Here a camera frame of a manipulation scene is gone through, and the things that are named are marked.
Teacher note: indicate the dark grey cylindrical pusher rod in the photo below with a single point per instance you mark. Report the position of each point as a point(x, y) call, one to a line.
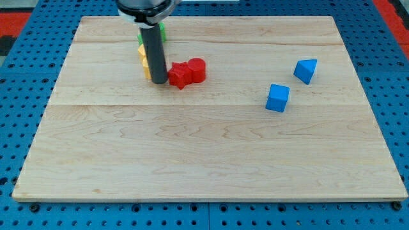
point(153, 45)

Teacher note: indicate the yellow hexagon block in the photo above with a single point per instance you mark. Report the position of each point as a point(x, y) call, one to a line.
point(146, 68)

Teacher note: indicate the green block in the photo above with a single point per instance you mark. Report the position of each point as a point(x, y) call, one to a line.
point(163, 32)

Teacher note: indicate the red star block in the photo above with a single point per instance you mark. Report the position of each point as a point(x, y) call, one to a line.
point(180, 75)

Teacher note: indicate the red cylinder block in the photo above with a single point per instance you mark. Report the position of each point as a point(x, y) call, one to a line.
point(198, 69)

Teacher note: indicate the blue cube block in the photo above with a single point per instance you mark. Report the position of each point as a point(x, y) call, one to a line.
point(277, 98)

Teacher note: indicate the light wooden board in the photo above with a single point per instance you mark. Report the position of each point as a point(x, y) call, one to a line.
point(109, 135)

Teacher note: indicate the blue triangular prism block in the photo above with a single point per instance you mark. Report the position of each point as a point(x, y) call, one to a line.
point(305, 70)

